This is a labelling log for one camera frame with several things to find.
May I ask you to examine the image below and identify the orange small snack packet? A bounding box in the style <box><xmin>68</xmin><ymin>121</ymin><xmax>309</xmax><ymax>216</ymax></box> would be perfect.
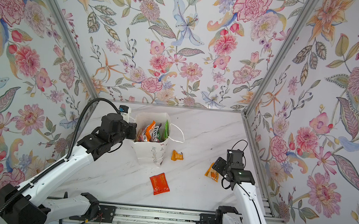
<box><xmin>205</xmin><ymin>163</ymin><xmax>219</xmax><ymax>182</ymax></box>

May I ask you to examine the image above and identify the multicolour Fox's candy bag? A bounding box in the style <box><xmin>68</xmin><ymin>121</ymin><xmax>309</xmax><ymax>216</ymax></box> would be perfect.
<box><xmin>136</xmin><ymin>121</ymin><xmax>161</xmax><ymax>143</ymax></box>

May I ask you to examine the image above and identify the white paper gift bag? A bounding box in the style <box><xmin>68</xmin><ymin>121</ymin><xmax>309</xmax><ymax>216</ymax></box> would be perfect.
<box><xmin>131</xmin><ymin>112</ymin><xmax>185</xmax><ymax>168</ymax></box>

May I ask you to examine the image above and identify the green Lays chips bag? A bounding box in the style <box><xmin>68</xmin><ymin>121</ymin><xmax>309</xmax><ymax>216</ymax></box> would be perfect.
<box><xmin>162</xmin><ymin>120</ymin><xmax>170</xmax><ymax>141</ymax></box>

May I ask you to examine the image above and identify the red snack packet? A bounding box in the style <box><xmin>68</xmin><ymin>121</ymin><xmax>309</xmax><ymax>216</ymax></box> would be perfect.
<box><xmin>150</xmin><ymin>173</ymin><xmax>170</xmax><ymax>195</ymax></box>

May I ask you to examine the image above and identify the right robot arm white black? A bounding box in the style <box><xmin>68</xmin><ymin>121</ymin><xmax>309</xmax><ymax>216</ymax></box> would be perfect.
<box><xmin>212</xmin><ymin>149</ymin><xmax>267</xmax><ymax>224</ymax></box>

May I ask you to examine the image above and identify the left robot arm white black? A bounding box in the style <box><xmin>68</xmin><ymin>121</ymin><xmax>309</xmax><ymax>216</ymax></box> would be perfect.
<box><xmin>0</xmin><ymin>113</ymin><xmax>137</xmax><ymax>224</ymax></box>

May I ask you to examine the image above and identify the small orange wrapped candy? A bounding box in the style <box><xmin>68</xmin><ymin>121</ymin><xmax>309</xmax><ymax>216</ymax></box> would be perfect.
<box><xmin>171</xmin><ymin>150</ymin><xmax>184</xmax><ymax>161</ymax></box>

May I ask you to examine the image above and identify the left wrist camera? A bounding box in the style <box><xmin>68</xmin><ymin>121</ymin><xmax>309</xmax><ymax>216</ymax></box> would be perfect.
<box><xmin>119</xmin><ymin>105</ymin><xmax>131</xmax><ymax>122</ymax></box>

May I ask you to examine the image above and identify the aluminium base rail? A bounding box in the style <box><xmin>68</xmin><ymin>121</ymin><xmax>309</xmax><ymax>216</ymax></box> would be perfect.
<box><xmin>16</xmin><ymin>194</ymin><xmax>292</xmax><ymax>224</ymax></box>

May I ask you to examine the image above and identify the left aluminium corner post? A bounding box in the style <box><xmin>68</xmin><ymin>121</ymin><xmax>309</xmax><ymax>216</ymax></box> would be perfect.
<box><xmin>45</xmin><ymin>0</ymin><xmax>99</xmax><ymax>99</ymax></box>

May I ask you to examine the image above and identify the aluminium corner post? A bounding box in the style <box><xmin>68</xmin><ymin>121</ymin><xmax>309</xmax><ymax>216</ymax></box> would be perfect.
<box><xmin>45</xmin><ymin>0</ymin><xmax>99</xmax><ymax>99</ymax></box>
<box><xmin>243</xmin><ymin>0</ymin><xmax>319</xmax><ymax>118</ymax></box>

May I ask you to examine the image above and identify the right aluminium corner post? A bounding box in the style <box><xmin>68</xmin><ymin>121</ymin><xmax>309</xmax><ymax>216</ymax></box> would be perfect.
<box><xmin>243</xmin><ymin>0</ymin><xmax>319</xmax><ymax>118</ymax></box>

